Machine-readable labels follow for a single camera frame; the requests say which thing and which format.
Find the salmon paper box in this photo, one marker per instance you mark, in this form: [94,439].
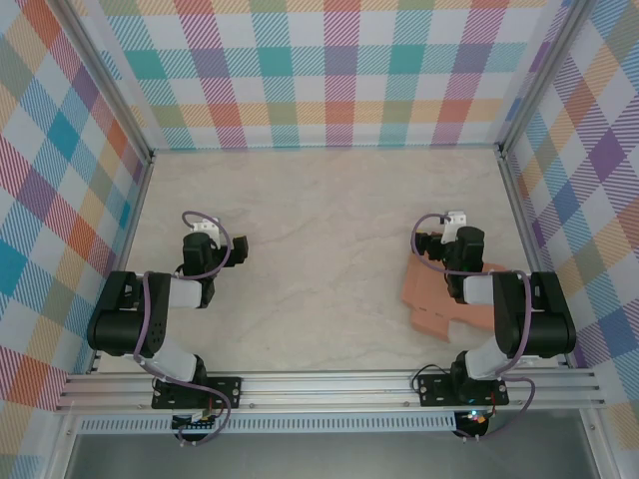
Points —
[424,294]

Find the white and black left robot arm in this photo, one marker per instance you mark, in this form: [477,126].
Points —
[120,324]

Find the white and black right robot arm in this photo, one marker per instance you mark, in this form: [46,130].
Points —
[544,319]

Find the small black controller board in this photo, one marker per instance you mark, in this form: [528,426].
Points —
[474,418]
[197,423]

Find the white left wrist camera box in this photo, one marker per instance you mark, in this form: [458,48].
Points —
[204,225]

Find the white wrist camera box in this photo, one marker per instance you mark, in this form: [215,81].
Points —
[456,218]
[204,225]

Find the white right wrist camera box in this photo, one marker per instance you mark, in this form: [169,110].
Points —
[456,218]

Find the aluminium table side rail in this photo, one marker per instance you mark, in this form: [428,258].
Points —
[524,224]
[131,224]

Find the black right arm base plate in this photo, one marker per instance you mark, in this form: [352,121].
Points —
[434,389]

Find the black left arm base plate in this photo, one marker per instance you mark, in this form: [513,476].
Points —
[227,391]

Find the long aluminium mounting rail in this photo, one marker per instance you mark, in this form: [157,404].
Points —
[324,389]

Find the slanted aluminium frame post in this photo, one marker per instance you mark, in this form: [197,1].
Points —
[106,80]
[541,75]

